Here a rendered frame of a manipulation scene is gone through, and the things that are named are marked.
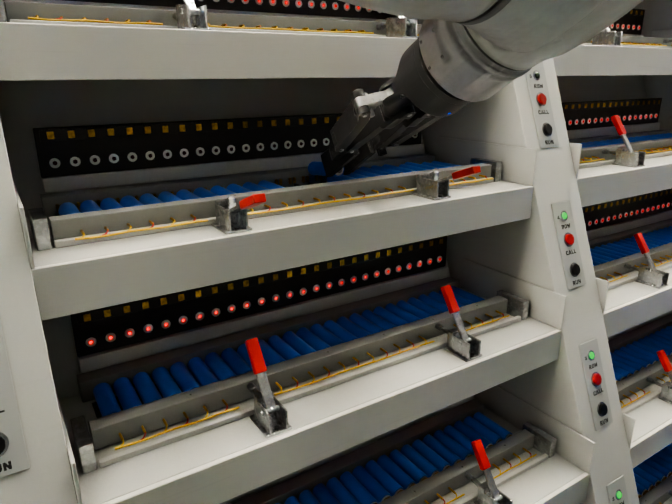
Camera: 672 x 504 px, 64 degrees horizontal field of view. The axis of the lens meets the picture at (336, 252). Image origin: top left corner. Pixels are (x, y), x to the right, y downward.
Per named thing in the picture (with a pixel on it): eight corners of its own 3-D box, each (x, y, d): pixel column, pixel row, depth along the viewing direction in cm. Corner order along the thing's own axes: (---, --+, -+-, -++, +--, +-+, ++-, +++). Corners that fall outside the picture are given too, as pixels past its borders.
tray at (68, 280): (530, 218, 75) (538, 149, 72) (40, 321, 44) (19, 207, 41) (432, 193, 91) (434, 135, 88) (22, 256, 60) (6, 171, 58)
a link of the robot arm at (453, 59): (441, -34, 42) (398, 14, 47) (478, 72, 41) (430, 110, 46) (521, -25, 46) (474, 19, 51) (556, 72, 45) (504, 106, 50)
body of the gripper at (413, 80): (476, 24, 51) (418, 77, 59) (405, 21, 47) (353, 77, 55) (501, 97, 50) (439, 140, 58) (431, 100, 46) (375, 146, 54)
